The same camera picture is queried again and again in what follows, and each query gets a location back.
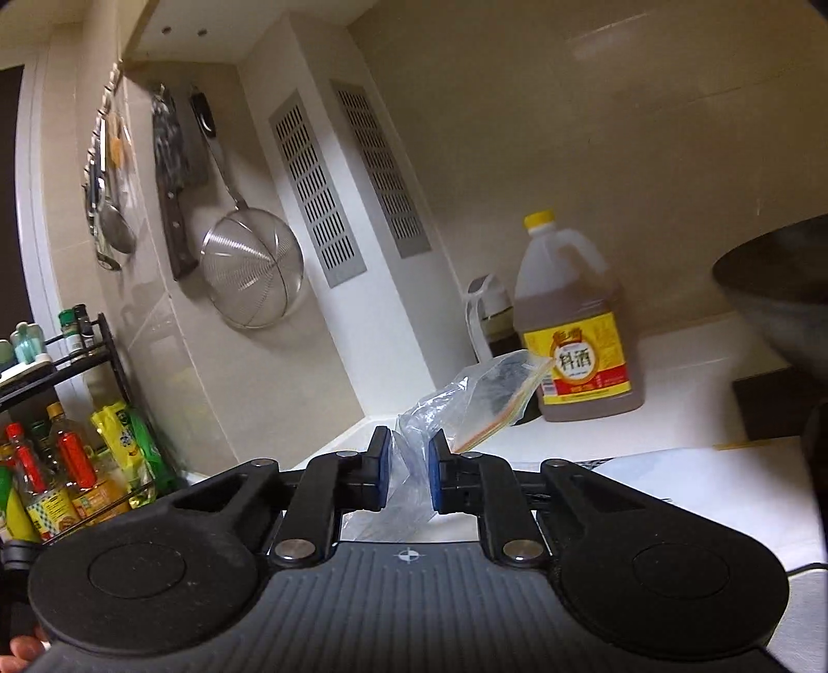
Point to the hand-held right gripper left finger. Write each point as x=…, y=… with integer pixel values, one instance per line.
x=382, y=467

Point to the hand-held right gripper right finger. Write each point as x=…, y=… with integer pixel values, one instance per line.
x=436, y=472

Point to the clear plastic zip bag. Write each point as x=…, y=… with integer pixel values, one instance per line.
x=482, y=395

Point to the person's left hand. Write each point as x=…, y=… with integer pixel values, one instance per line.
x=27, y=647

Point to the yellow label bottle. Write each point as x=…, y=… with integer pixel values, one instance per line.
x=11, y=511

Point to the red cap sauce bottle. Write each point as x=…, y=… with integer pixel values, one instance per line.
x=35, y=485

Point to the oil bottle with red label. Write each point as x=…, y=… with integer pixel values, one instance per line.
x=74, y=453

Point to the yellow green seasoning packet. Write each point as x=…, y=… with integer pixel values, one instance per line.
x=129, y=446

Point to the cooking wine jug yellow cap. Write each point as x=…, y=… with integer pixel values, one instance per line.
x=579, y=323

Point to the teal and white container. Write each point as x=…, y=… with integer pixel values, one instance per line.
x=27, y=343

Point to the steel mesh strainer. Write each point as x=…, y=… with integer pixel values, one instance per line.
x=252, y=262

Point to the green cap spice shaker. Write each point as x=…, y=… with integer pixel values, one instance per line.
x=70, y=333

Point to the black cap spice shaker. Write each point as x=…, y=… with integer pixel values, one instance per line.
x=84, y=323

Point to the white mat black line print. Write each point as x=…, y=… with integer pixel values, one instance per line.
x=711, y=492

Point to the grey vent grille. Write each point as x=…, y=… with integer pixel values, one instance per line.
x=381, y=168
x=317, y=194

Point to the black stove top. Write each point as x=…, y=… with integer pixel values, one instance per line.
x=770, y=404

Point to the steel skimmer spoon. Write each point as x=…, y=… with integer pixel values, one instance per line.
x=103, y=252

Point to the black wok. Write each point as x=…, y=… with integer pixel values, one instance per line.
x=783, y=285

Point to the wall utensil rail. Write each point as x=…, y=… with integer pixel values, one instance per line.
x=103, y=110

